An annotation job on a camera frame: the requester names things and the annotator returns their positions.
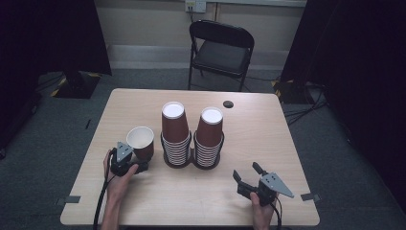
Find white wall socket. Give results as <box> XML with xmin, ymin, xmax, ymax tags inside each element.
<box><xmin>185</xmin><ymin>0</ymin><xmax>207</xmax><ymax>14</ymax></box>

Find grey tape strip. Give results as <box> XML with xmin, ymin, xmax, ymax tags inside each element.
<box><xmin>56</xmin><ymin>195</ymin><xmax>81</xmax><ymax>206</ymax></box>
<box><xmin>300</xmin><ymin>192</ymin><xmax>322</xmax><ymax>202</ymax></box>

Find black folding chair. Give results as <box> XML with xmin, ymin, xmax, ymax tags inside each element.
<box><xmin>187</xmin><ymin>19</ymin><xmax>256</xmax><ymax>93</ymax></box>

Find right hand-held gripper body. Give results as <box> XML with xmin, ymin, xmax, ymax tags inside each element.
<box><xmin>237</xmin><ymin>172</ymin><xmax>295</xmax><ymax>207</ymax></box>

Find right hand-held gripper cable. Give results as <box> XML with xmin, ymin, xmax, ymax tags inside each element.
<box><xmin>270</xmin><ymin>195</ymin><xmax>283</xmax><ymax>230</ymax></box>

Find dark curtain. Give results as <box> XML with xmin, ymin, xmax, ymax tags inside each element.
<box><xmin>0</xmin><ymin>0</ymin><xmax>113</xmax><ymax>151</ymax></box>
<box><xmin>281</xmin><ymin>0</ymin><xmax>406</xmax><ymax>212</ymax></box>

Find black floor cables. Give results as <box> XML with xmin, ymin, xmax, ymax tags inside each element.
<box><xmin>282</xmin><ymin>81</ymin><xmax>328</xmax><ymax>127</ymax></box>

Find stack of brown paper cups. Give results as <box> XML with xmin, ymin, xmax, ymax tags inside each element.
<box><xmin>193</xmin><ymin>106</ymin><xmax>225</xmax><ymax>168</ymax></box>
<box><xmin>161</xmin><ymin>101</ymin><xmax>192</xmax><ymax>167</ymax></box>

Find single brown paper cup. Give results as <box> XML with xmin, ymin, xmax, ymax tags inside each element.
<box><xmin>125</xmin><ymin>126</ymin><xmax>155</xmax><ymax>162</ymax></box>

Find person's right hand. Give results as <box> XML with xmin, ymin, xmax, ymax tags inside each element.
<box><xmin>249</xmin><ymin>191</ymin><xmax>280</xmax><ymax>224</ymax></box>

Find left hand-held gripper cable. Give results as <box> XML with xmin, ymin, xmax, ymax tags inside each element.
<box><xmin>92</xmin><ymin>149</ymin><xmax>118</xmax><ymax>230</ymax></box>

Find black stand base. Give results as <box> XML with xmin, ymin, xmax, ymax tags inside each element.
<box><xmin>271</xmin><ymin>80</ymin><xmax>327</xmax><ymax>105</ymax></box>
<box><xmin>50</xmin><ymin>70</ymin><xmax>102</xmax><ymax>100</ymax></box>

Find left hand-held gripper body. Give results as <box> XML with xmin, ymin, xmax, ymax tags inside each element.
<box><xmin>109</xmin><ymin>142</ymin><xmax>139</xmax><ymax>177</ymax></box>

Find person's left hand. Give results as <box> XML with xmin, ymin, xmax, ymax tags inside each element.
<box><xmin>102</xmin><ymin>151</ymin><xmax>140</xmax><ymax>205</ymax></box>

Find hand-held gripper cable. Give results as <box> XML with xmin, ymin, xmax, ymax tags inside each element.
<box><xmin>92</xmin><ymin>149</ymin><xmax>118</xmax><ymax>230</ymax></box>
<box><xmin>270</xmin><ymin>195</ymin><xmax>283</xmax><ymax>230</ymax></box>

